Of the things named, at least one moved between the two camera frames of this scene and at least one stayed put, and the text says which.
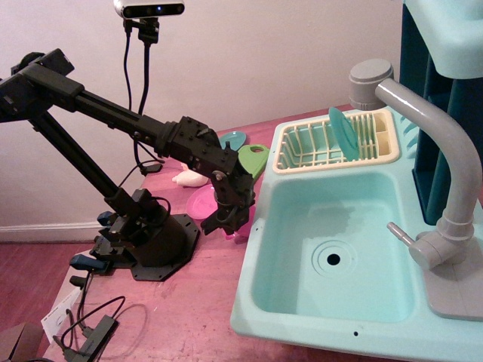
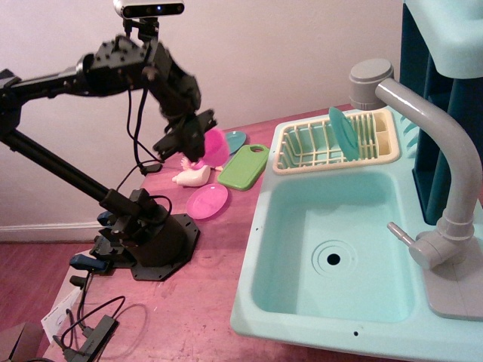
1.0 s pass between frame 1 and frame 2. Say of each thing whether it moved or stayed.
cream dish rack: stayed
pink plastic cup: moved
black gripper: moved
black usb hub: stayed
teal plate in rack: stayed
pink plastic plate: stayed
